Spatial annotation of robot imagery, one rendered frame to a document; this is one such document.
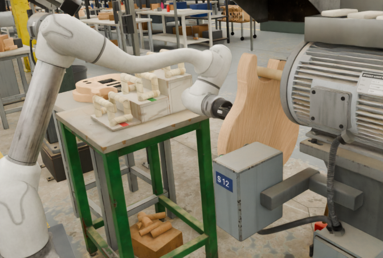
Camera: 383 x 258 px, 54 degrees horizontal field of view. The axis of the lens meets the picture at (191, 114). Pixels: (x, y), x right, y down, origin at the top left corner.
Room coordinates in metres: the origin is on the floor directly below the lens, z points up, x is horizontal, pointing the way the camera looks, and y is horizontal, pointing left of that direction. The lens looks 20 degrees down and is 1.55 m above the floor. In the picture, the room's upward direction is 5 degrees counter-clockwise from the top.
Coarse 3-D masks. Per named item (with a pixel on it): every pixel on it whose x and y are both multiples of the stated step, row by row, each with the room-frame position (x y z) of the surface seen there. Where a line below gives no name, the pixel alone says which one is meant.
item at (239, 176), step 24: (216, 168) 0.84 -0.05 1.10; (240, 168) 0.79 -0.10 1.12; (264, 168) 0.82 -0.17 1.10; (216, 192) 0.84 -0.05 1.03; (240, 192) 0.78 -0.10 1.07; (216, 216) 0.85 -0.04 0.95; (240, 216) 0.78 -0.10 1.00; (264, 216) 0.82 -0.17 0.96; (312, 216) 0.80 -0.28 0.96; (240, 240) 0.78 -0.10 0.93
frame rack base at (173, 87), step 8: (160, 72) 1.93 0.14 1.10; (144, 80) 1.94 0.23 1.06; (160, 80) 1.80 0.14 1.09; (168, 80) 1.75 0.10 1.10; (176, 80) 1.78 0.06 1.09; (184, 80) 1.80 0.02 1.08; (160, 88) 1.80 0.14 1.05; (168, 88) 1.75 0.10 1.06; (176, 88) 1.77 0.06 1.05; (184, 88) 1.80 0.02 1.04; (168, 96) 1.75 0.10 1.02; (176, 96) 1.77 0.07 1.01; (176, 104) 1.77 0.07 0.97; (176, 112) 1.77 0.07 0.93
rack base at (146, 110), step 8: (144, 88) 1.93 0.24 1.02; (128, 96) 1.81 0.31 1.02; (136, 96) 1.79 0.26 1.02; (160, 96) 1.76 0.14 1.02; (120, 104) 1.84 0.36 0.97; (136, 104) 1.68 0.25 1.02; (144, 104) 1.67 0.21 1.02; (152, 104) 1.70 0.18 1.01; (160, 104) 1.72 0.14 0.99; (168, 104) 1.74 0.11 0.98; (136, 112) 1.69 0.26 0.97; (144, 112) 1.67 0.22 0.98; (152, 112) 1.69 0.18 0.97; (160, 112) 1.72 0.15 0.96; (168, 112) 1.74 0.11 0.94; (144, 120) 1.67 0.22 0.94
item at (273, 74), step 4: (260, 68) 1.17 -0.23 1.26; (264, 68) 1.16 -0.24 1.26; (268, 68) 1.15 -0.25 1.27; (260, 72) 1.16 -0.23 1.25; (264, 72) 1.15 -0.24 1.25; (268, 72) 1.14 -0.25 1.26; (272, 72) 1.13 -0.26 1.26; (276, 72) 1.12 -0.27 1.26; (280, 72) 1.11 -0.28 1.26; (260, 76) 1.17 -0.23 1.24; (264, 76) 1.15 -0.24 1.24; (268, 76) 1.14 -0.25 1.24; (272, 76) 1.12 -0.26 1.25; (276, 76) 1.11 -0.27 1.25; (280, 76) 1.10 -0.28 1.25
